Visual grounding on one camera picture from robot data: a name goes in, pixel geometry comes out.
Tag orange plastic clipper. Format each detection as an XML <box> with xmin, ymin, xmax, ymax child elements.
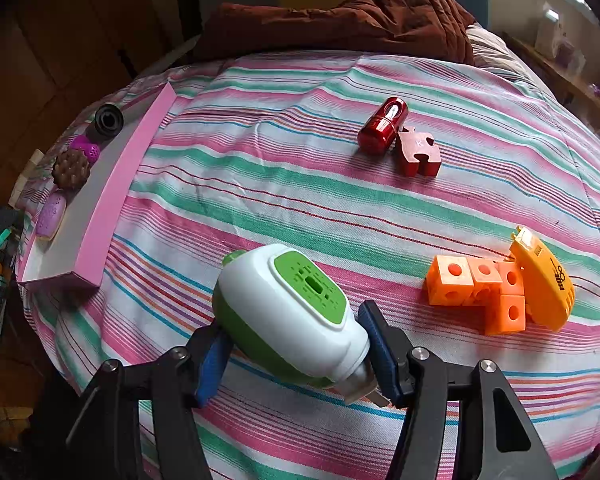
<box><xmin>509</xmin><ymin>225</ymin><xmax>576</xmax><ymax>332</ymax></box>

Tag brown round bumpy brush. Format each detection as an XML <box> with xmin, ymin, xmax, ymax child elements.
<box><xmin>51</xmin><ymin>148</ymin><xmax>92</xmax><ymax>191</ymax></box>

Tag wooden wardrobe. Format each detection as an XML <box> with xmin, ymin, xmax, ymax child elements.
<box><xmin>0</xmin><ymin>0</ymin><xmax>191</xmax><ymax>211</ymax></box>

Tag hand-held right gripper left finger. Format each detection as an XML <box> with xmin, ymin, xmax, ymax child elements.
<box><xmin>65</xmin><ymin>320</ymin><xmax>231</xmax><ymax>480</ymax></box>

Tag black rolled mat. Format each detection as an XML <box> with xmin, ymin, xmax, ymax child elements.
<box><xmin>172</xmin><ymin>0</ymin><xmax>208</xmax><ymax>41</ymax></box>

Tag lilac oval perforated case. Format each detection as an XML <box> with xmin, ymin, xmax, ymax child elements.
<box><xmin>35</xmin><ymin>192</ymin><xmax>70</xmax><ymax>240</ymax></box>

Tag pink cardboard tray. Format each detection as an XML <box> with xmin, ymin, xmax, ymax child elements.
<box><xmin>16</xmin><ymin>82</ymin><xmax>178</xmax><ymax>289</ymax></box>

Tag white plastic armrest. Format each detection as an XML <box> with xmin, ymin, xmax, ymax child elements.
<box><xmin>150</xmin><ymin>35</ymin><xmax>201</xmax><ymax>68</ymax></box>

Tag black cylindrical container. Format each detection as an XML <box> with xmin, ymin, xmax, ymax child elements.
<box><xmin>94</xmin><ymin>103</ymin><xmax>125</xmax><ymax>142</ymax></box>

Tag wooden nightstand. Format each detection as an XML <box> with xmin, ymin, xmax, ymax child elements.
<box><xmin>502</xmin><ymin>30</ymin><xmax>600</xmax><ymax>131</ymax></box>

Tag red puzzle piece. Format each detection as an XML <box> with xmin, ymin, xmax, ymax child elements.
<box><xmin>394</xmin><ymin>127</ymin><xmax>440</xmax><ymax>178</ymax></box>

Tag magenta perforated plastic toy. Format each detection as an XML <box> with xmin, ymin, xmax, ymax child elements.
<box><xmin>70</xmin><ymin>135</ymin><xmax>101</xmax><ymax>165</ymax></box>

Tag orange linked cubes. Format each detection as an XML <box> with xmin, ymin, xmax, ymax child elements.
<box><xmin>426</xmin><ymin>255</ymin><xmax>527</xmax><ymax>337</ymax></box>

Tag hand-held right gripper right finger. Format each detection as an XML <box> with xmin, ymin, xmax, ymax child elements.
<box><xmin>357</xmin><ymin>301</ymin><xmax>558</xmax><ymax>480</ymax></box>

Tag green white plug-in device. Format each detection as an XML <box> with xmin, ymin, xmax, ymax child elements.
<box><xmin>212</xmin><ymin>243</ymin><xmax>387</xmax><ymax>406</ymax></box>

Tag red glossy capsule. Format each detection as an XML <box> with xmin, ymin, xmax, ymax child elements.
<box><xmin>357</xmin><ymin>96</ymin><xmax>408</xmax><ymax>156</ymax></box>

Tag beige pillow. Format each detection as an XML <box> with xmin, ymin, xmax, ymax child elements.
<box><xmin>467</xmin><ymin>25</ymin><xmax>536</xmax><ymax>78</ymax></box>

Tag brown quilt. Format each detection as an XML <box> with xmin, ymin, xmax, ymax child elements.
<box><xmin>195</xmin><ymin>0</ymin><xmax>477</xmax><ymax>66</ymax></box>

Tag purple small box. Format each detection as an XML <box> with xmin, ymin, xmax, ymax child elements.
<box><xmin>555</xmin><ymin>40</ymin><xmax>578</xmax><ymax>68</ymax></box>

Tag white carton box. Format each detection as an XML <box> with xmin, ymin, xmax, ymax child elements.
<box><xmin>535</xmin><ymin>4</ymin><xmax>563</xmax><ymax>58</ymax></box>

